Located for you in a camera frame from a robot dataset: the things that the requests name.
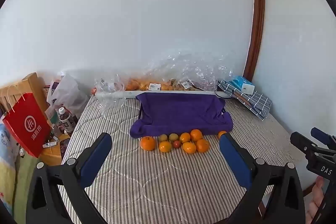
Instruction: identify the crumpled clear plastic bag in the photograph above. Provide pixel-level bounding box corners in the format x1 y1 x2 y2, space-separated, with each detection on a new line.
94 76 126 113

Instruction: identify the brown wooden door frame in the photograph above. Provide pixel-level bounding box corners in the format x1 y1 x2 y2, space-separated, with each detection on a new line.
243 0 265 81

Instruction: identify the wooden chair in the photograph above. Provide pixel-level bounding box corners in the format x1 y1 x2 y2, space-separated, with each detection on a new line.
0 72 50 119

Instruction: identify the clear bag of oranges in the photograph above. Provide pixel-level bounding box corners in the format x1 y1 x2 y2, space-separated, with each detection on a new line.
125 55 184 91

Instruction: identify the red paper bag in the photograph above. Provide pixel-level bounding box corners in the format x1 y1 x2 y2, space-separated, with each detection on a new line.
1 85 51 158

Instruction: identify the purple towel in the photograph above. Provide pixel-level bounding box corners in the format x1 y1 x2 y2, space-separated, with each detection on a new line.
129 92 234 139

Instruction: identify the large orange with stem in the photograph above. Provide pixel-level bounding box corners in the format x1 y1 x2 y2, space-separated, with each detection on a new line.
140 136 156 152

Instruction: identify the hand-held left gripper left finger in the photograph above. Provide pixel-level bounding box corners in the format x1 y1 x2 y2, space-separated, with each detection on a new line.
26 132 113 224

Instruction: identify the plastic drink bottle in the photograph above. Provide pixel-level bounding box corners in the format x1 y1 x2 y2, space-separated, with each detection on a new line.
58 107 76 134

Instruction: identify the white plastic bag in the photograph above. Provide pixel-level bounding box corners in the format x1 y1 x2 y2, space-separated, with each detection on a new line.
47 73 90 119

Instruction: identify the blue and green cloth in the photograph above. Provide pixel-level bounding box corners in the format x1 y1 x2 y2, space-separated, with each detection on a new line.
0 122 34 214

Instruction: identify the person's right hand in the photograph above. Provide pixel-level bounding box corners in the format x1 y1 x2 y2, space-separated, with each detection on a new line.
306 175 327 223

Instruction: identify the striped bed sheet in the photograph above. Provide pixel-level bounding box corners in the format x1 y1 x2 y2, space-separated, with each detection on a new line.
58 94 310 224

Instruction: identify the white charger block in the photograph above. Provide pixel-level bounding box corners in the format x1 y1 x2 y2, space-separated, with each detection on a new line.
241 84 256 95

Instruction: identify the white rolled tube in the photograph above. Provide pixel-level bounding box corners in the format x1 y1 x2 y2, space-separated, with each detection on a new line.
95 90 218 101

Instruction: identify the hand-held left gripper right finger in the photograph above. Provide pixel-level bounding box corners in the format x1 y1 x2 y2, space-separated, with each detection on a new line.
219 133 306 224

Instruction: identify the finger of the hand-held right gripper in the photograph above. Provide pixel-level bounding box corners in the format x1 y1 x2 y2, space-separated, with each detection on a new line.
310 127 336 147
290 132 319 153

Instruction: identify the blue checked cloth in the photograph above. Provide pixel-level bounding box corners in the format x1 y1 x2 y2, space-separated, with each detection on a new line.
217 80 273 121

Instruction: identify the clear bag of brown fruits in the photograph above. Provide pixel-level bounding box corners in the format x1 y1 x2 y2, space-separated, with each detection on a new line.
172 55 234 91

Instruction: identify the blue and white tissue pack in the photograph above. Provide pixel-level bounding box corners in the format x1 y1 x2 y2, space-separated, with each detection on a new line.
231 76 256 90

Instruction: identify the round wooden stool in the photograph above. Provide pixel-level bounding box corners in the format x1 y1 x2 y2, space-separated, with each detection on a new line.
39 132 71 167

